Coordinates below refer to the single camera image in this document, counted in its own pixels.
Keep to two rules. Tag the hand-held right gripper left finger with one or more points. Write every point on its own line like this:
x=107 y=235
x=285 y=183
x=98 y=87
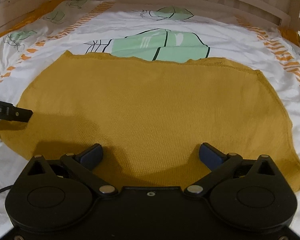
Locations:
x=91 y=156

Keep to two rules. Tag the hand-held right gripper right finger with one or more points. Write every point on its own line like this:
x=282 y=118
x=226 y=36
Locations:
x=210 y=156

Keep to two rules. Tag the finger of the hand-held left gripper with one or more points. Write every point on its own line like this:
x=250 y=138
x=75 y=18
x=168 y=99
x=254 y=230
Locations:
x=22 y=114

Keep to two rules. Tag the mustard yellow knit sweater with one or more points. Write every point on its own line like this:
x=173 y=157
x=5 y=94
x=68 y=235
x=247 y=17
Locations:
x=152 y=110

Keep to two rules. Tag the white leaf print duvet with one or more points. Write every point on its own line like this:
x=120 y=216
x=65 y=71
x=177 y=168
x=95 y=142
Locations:
x=240 y=45

